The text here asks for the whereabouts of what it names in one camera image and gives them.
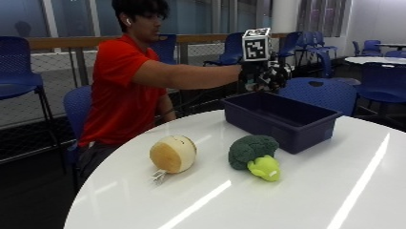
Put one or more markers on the blue chair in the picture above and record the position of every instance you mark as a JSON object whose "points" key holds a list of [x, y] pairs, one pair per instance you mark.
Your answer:
{"points": [[322, 93], [231, 51], [166, 47], [371, 47], [382, 84], [396, 54], [304, 44], [19, 73], [77, 108]]}

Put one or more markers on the white marker cube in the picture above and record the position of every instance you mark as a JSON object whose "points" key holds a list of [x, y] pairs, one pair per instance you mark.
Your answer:
{"points": [[256, 44]]}

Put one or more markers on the dark blue plastic bin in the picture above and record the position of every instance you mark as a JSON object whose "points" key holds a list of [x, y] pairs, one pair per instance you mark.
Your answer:
{"points": [[279, 122]]}

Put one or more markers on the green broccoli soft toy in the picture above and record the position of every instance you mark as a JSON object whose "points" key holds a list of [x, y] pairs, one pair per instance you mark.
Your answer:
{"points": [[254, 156]]}

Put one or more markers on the white round table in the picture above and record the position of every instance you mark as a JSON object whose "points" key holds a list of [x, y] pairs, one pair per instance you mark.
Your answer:
{"points": [[375, 59]]}

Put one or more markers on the tan round soft toy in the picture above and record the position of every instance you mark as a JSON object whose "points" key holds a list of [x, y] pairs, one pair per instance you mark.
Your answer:
{"points": [[174, 154]]}

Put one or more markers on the the person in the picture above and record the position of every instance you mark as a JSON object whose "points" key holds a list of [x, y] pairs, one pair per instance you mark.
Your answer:
{"points": [[127, 89]]}

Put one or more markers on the white earbud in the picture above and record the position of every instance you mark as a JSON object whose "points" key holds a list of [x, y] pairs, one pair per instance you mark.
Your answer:
{"points": [[129, 21]]}

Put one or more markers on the wooden handrail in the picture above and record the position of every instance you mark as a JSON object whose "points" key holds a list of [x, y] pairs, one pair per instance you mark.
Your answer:
{"points": [[63, 42]]}

